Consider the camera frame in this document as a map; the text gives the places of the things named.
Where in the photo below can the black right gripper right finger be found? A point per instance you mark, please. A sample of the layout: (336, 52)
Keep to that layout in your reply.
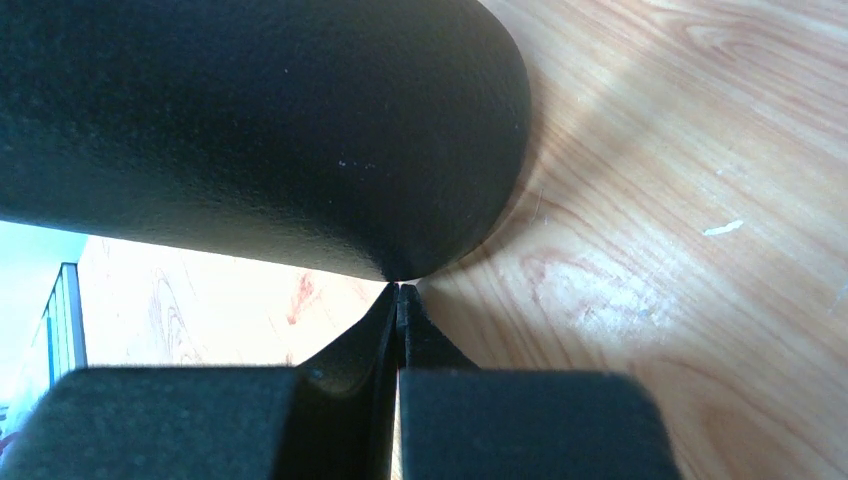
(461, 421)

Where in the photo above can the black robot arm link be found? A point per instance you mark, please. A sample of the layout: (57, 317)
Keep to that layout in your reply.
(375, 139)

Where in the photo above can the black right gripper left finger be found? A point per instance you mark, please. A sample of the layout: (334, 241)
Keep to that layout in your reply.
(330, 417)

